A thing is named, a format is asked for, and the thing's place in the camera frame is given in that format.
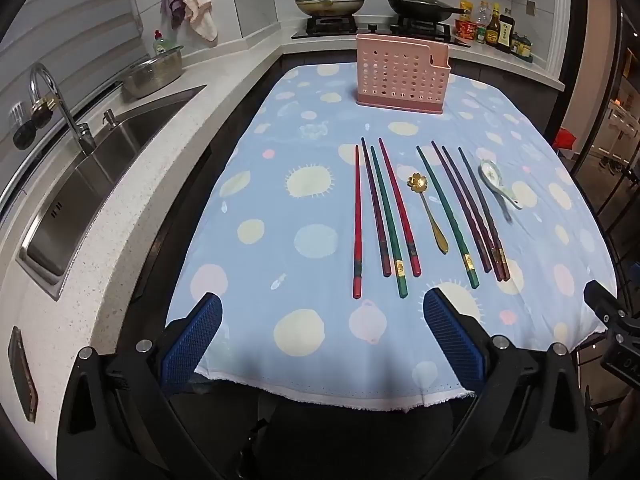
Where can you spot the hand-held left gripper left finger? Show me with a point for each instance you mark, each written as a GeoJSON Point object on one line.
{"type": "Point", "coordinates": [192, 340]}

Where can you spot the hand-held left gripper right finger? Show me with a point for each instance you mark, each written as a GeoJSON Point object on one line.
{"type": "Point", "coordinates": [455, 340]}

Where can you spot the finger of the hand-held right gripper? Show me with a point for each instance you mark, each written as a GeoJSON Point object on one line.
{"type": "Point", "coordinates": [602, 302]}

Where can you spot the green chopstick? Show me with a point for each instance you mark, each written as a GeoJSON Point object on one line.
{"type": "Point", "coordinates": [387, 220]}
{"type": "Point", "coordinates": [448, 220]}

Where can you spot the purple chopstick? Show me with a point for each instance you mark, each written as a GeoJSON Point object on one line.
{"type": "Point", "coordinates": [376, 210]}
{"type": "Point", "coordinates": [462, 210]}

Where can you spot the dark red chopstick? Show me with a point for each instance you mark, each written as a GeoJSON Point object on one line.
{"type": "Point", "coordinates": [482, 210]}

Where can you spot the gold flower spoon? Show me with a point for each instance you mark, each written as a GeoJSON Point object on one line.
{"type": "Point", "coordinates": [418, 182]}

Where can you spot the white ceramic spoon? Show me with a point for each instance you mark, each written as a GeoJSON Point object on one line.
{"type": "Point", "coordinates": [488, 171]}

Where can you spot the pink perforated utensil basket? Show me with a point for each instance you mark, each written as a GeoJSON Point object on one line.
{"type": "Point", "coordinates": [395, 75]}

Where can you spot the red package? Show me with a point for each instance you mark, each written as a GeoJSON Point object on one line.
{"type": "Point", "coordinates": [565, 138]}

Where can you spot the blue dotted tablecloth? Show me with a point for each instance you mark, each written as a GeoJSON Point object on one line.
{"type": "Point", "coordinates": [300, 210]}

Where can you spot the brown phone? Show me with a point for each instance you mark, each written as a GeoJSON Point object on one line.
{"type": "Point", "coordinates": [22, 375]}

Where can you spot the stainless steel sink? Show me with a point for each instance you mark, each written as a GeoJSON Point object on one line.
{"type": "Point", "coordinates": [75, 195]}

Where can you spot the sink soap dispenser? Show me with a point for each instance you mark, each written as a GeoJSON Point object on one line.
{"type": "Point", "coordinates": [108, 117]}

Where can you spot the chrome faucet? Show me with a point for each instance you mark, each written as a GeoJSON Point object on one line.
{"type": "Point", "coordinates": [75, 130]}

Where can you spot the condiment jar set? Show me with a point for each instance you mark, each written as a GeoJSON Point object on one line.
{"type": "Point", "coordinates": [522, 46]}

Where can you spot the steel pot by sink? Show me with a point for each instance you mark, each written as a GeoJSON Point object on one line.
{"type": "Point", "coordinates": [155, 72]}

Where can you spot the dark soy sauce bottle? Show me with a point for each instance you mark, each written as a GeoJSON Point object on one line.
{"type": "Point", "coordinates": [506, 34]}

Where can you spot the small green cap jar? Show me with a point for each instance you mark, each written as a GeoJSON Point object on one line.
{"type": "Point", "coordinates": [481, 35]}

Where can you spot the brown sauce bottle yellow label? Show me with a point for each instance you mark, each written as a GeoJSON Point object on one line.
{"type": "Point", "coordinates": [493, 27]}

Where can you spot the green dish soap bottle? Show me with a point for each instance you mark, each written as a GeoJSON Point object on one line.
{"type": "Point", "coordinates": [160, 45]}

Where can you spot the clear plastic bottle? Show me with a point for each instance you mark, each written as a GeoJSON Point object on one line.
{"type": "Point", "coordinates": [482, 14]}

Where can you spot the black gas stove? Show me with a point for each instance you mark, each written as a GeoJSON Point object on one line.
{"type": "Point", "coordinates": [370, 30]}

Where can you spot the pink hanging towel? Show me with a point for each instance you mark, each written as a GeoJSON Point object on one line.
{"type": "Point", "coordinates": [200, 5]}

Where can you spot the black wok with lid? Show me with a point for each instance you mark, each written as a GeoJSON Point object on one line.
{"type": "Point", "coordinates": [422, 6]}

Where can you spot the white window blinds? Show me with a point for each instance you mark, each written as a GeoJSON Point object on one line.
{"type": "Point", "coordinates": [65, 15]}

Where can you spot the golden wok with glass lid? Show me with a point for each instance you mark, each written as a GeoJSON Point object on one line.
{"type": "Point", "coordinates": [330, 2]}

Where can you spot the wall switch plate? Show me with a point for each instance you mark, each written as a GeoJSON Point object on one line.
{"type": "Point", "coordinates": [531, 7]}

